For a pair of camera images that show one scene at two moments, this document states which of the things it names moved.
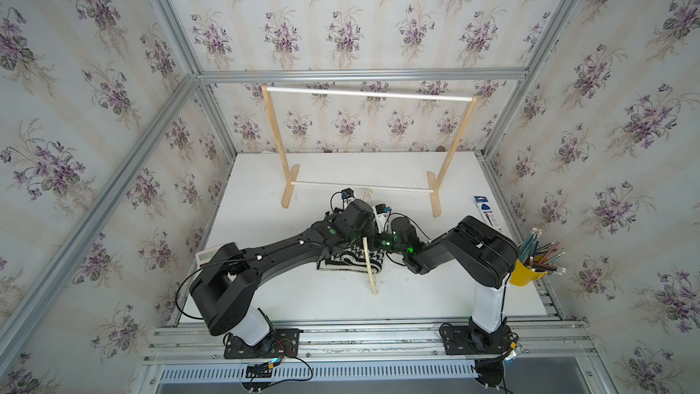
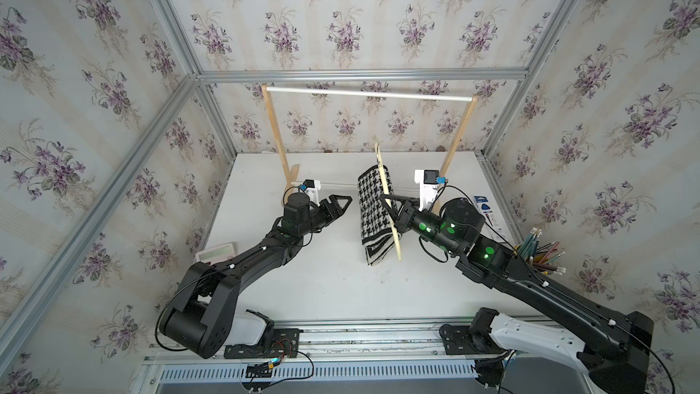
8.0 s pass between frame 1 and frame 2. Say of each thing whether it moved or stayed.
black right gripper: moved
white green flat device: stayed
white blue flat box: stayed
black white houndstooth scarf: moved
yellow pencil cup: stayed
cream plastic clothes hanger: moved
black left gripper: moved
